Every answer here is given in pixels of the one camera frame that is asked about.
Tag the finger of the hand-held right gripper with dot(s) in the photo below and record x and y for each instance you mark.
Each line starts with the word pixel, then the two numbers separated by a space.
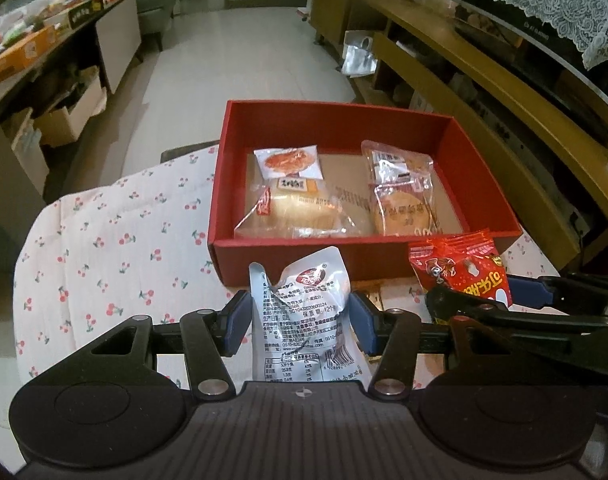
pixel 524 292
pixel 484 317

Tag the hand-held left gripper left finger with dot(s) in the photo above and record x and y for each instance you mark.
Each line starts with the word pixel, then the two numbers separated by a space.
pixel 236 320

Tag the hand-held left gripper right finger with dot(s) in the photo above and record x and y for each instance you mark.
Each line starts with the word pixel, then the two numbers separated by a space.
pixel 363 322

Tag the red snack packet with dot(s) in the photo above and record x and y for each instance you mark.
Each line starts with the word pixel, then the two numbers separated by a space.
pixel 464 270

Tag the white orange bread packet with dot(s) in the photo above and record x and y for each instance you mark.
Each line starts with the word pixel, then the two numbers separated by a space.
pixel 304 320

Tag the red cardboard box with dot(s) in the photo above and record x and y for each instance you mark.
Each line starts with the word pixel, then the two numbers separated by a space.
pixel 229 260

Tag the clear mooncake packet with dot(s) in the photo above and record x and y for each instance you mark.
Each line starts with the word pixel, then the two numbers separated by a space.
pixel 404 212

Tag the pale bun packet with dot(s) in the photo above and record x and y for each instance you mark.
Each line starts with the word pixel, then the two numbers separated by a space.
pixel 304 210

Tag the clear brown cake packet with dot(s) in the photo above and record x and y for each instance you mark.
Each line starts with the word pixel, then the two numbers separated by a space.
pixel 399 160

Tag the cherry print tablecloth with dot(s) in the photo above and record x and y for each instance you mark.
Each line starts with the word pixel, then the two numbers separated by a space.
pixel 109 260

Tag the wooden television cabinet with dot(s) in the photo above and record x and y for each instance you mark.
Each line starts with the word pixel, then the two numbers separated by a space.
pixel 559 140

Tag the black television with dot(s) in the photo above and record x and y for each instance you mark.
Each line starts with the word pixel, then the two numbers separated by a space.
pixel 534 55

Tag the open cardboard box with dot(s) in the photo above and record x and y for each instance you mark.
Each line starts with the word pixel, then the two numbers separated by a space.
pixel 69 120

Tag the long side table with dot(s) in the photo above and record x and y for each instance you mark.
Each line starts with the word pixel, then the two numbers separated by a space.
pixel 119 45

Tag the grey sofa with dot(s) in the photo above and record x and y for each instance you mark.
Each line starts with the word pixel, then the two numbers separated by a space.
pixel 154 5

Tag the orange cardboard box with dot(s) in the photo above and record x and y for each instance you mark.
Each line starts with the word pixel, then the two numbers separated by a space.
pixel 19 57

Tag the dark snack box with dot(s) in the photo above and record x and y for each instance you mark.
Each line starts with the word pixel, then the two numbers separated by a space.
pixel 85 5

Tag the white plastic bag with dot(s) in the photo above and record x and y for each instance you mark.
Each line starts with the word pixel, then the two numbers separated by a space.
pixel 19 17

